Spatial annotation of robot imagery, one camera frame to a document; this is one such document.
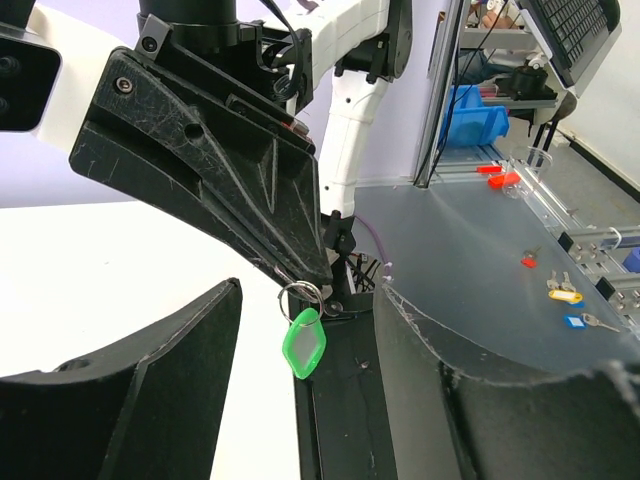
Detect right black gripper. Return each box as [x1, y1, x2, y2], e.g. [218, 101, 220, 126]
[69, 12, 332, 287]

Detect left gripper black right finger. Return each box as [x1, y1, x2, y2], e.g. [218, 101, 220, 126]
[374, 285, 639, 479]

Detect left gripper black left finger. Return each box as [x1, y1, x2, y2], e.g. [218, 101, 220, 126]
[1, 278, 243, 479]

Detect green key tag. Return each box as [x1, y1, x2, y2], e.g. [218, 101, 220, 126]
[282, 308, 327, 380]

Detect silver split keyring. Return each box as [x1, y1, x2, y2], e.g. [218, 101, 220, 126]
[277, 280, 325, 327]

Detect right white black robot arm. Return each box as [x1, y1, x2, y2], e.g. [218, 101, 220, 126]
[69, 1, 412, 302]

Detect yellow tag keys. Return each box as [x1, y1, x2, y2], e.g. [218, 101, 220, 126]
[546, 270, 584, 308]

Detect blue tag key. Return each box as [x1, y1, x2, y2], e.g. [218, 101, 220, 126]
[564, 313, 620, 333]

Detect red tag key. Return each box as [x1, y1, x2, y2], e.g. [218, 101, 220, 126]
[521, 246, 541, 269]

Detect red plastic block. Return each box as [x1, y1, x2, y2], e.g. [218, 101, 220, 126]
[476, 165, 521, 190]

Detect clear plastic cup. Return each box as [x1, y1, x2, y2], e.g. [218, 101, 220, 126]
[502, 146, 553, 199]

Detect blue plastic storage bin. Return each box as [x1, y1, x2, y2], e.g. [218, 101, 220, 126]
[439, 85, 510, 147]

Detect black computer keyboard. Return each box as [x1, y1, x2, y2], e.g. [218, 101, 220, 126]
[517, 0, 622, 96]

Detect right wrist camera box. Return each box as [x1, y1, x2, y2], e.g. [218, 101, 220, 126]
[1, 1, 122, 155]

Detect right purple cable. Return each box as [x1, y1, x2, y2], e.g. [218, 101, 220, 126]
[354, 214, 396, 286]

